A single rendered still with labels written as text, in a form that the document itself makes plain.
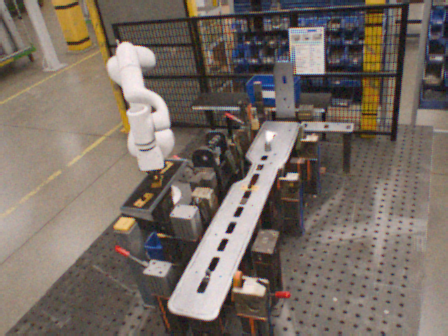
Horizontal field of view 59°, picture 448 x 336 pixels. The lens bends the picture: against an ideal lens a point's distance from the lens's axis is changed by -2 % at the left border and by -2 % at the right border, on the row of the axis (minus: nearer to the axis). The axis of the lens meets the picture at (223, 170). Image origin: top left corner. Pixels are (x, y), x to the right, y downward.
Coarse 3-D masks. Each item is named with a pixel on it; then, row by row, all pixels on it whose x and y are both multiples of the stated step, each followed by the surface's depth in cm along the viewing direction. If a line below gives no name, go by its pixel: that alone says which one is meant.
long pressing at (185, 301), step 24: (264, 144) 216; (288, 144) 212; (264, 168) 197; (240, 192) 183; (264, 192) 181; (216, 216) 171; (240, 216) 169; (216, 240) 159; (240, 240) 157; (192, 264) 150; (192, 288) 140; (216, 288) 139; (192, 312) 132; (216, 312) 131
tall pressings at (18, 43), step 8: (0, 0) 780; (0, 8) 782; (0, 16) 790; (8, 16) 797; (0, 24) 783; (8, 24) 799; (0, 32) 783; (8, 32) 808; (16, 32) 815; (0, 40) 788; (8, 40) 825; (16, 40) 817; (0, 48) 810; (8, 48) 801; (16, 48) 825
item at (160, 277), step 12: (156, 264) 144; (168, 264) 144; (156, 276) 140; (168, 276) 142; (156, 288) 145; (168, 288) 143; (156, 300) 151; (168, 300) 148; (168, 312) 152; (168, 324) 157; (180, 324) 155
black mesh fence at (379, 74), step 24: (120, 24) 275; (144, 24) 269; (192, 24) 257; (240, 24) 248; (288, 24) 238; (192, 48) 268; (240, 48) 257; (264, 48) 251; (216, 72) 272; (240, 72) 266; (384, 72) 235; (216, 120) 294; (384, 120) 251
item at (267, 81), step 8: (256, 80) 262; (264, 80) 260; (272, 80) 257; (296, 80) 250; (248, 88) 250; (264, 88) 245; (272, 88) 243; (296, 88) 244; (264, 96) 248; (272, 96) 246; (296, 96) 246; (272, 104) 249
